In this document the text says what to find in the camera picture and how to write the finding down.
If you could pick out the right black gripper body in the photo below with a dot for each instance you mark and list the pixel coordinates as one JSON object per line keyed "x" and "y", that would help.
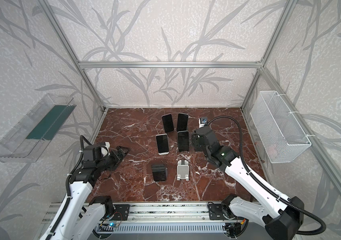
{"x": 199, "y": 142}

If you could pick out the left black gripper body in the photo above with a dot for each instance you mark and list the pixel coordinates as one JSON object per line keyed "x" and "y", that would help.
{"x": 115, "y": 156}

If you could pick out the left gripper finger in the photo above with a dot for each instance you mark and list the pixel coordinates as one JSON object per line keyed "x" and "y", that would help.
{"x": 119, "y": 159}
{"x": 122, "y": 151}

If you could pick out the white phone stand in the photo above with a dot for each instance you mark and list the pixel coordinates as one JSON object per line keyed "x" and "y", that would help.
{"x": 182, "y": 170}

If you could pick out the black phone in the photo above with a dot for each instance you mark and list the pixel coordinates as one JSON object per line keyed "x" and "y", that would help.
{"x": 159, "y": 172}
{"x": 196, "y": 141}
{"x": 168, "y": 123}
{"x": 182, "y": 122}
{"x": 183, "y": 141}

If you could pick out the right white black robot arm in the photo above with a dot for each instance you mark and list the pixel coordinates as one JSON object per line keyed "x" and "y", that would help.
{"x": 280, "y": 221}

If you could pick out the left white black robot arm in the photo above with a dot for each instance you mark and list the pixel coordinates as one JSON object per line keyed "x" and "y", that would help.
{"x": 69, "y": 223}

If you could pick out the white framed phone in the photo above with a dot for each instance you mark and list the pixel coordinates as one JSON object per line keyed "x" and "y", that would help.
{"x": 162, "y": 144}

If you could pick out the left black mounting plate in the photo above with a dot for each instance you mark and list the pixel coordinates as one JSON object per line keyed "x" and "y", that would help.
{"x": 121, "y": 212}

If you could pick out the black mounting plate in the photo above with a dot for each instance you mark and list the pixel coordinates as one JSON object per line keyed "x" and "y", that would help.
{"x": 121, "y": 212}
{"x": 215, "y": 211}

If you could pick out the green circuit board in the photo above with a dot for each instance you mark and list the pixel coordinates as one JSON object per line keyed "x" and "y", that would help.
{"x": 110, "y": 225}

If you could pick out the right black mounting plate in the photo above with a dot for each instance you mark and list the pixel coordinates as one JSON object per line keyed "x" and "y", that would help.
{"x": 215, "y": 211}

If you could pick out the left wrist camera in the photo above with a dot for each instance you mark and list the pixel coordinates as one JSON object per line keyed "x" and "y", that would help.
{"x": 105, "y": 149}

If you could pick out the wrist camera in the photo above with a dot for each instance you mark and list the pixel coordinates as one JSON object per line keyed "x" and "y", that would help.
{"x": 203, "y": 121}
{"x": 105, "y": 149}

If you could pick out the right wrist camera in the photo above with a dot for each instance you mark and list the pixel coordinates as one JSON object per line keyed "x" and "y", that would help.
{"x": 203, "y": 121}

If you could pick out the clear plastic wall bin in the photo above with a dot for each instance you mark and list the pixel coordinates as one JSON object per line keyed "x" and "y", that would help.
{"x": 28, "y": 139}

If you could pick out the white wire mesh basket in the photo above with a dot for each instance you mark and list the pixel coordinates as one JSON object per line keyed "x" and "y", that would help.
{"x": 281, "y": 135}

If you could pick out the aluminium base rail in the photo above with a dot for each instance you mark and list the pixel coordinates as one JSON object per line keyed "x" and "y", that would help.
{"x": 189, "y": 212}

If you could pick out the aluminium frame crossbar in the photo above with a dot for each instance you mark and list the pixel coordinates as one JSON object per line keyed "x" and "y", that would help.
{"x": 136, "y": 65}

